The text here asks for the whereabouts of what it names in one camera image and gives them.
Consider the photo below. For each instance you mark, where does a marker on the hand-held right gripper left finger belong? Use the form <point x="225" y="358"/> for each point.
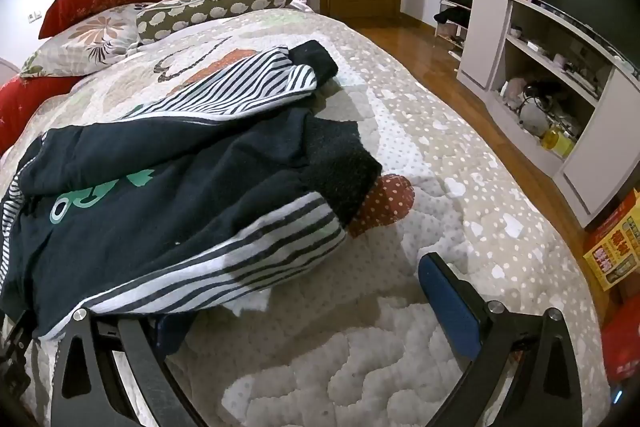
<point x="142" y="367"/>

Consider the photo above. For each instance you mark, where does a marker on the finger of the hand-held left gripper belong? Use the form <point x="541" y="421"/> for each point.
<point x="14" y="347"/>

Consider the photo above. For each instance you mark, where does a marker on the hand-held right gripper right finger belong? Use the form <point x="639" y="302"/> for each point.
<point x="447" y="302"/>

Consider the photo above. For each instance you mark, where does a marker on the navy striped pants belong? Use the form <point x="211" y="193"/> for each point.
<point x="150" y="167"/>

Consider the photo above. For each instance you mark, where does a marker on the heart patterned quilt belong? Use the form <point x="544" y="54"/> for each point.
<point x="425" y="132"/>

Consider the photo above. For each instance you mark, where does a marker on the yellow red cardboard box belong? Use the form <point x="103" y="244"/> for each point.
<point x="612" y="247"/>

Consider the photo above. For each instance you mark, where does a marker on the yellow bottle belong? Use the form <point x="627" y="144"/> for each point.
<point x="557" y="143"/>

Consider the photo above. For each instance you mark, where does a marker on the white television cabinet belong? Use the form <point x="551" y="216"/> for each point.
<point x="480" y="37"/>

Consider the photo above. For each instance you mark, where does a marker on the rounded white headboard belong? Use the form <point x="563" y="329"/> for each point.
<point x="7" y="68"/>

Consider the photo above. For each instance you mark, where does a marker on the floral print pillow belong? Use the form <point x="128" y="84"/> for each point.
<point x="85" y="37"/>

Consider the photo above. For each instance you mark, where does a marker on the pale pink cloth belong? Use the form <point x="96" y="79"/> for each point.
<point x="302" y="0"/>

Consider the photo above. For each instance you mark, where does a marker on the olive sheep print bolster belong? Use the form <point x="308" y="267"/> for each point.
<point x="215" y="7"/>

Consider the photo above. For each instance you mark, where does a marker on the white wall socket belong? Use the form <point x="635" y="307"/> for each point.
<point x="34" y="15"/>

